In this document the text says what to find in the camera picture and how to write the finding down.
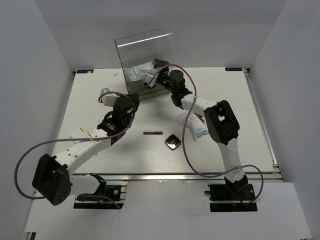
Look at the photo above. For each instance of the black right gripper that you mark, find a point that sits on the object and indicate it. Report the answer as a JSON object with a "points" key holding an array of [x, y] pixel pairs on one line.
{"points": [[159, 63]]}

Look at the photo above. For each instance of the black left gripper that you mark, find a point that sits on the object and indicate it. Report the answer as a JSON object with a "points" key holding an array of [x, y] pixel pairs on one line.
{"points": [[135, 101]]}

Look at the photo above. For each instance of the cotton pad packet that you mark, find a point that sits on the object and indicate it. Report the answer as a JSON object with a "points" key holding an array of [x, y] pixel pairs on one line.
{"points": [[194, 124], [136, 73]]}

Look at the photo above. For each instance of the clear acrylic drawer organizer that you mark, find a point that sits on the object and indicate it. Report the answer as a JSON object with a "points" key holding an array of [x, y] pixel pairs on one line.
{"points": [[138, 54]]}

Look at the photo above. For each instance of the red black lipstick pen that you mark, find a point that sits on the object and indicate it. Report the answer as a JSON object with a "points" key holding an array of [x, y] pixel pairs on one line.
{"points": [[200, 117]]}

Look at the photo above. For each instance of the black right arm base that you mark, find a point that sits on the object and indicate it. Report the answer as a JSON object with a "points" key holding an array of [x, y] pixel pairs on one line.
{"points": [[221, 199]]}

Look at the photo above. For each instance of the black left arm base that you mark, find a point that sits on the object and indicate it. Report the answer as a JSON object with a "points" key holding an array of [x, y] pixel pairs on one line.
{"points": [[105, 193]]}

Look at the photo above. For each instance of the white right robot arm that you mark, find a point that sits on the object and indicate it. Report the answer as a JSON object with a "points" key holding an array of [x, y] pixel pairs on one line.
{"points": [[222, 124]]}

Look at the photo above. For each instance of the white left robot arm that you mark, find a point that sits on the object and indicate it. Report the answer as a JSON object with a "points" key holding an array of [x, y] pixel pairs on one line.
{"points": [[54, 176]]}

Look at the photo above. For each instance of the dark lip gloss tube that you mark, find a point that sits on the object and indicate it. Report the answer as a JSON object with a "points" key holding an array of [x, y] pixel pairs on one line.
{"points": [[149, 133]]}

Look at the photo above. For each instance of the white card with yellow mark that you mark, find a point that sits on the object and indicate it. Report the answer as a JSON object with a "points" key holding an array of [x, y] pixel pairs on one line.
{"points": [[80, 134]]}

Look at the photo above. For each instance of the blue label left corner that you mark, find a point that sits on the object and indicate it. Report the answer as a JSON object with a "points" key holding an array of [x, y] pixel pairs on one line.
{"points": [[84, 71]]}

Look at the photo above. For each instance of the blue label corner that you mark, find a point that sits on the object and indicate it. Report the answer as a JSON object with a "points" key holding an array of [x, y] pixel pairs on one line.
{"points": [[233, 69], [84, 71]]}

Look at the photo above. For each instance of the black square compact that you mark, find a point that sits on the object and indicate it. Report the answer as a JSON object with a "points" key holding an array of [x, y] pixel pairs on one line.
{"points": [[172, 142]]}

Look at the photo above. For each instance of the blue label right corner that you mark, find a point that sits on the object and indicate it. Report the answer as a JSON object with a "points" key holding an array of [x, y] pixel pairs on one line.
{"points": [[233, 69]]}

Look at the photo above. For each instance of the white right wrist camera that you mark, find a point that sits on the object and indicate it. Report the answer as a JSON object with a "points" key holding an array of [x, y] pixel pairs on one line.
{"points": [[150, 78]]}

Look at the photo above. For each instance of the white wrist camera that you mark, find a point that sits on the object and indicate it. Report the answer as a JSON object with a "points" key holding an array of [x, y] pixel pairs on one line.
{"points": [[150, 78], [106, 98]]}

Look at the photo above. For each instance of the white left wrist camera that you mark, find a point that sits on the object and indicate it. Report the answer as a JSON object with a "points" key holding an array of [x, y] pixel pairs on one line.
{"points": [[106, 98]]}

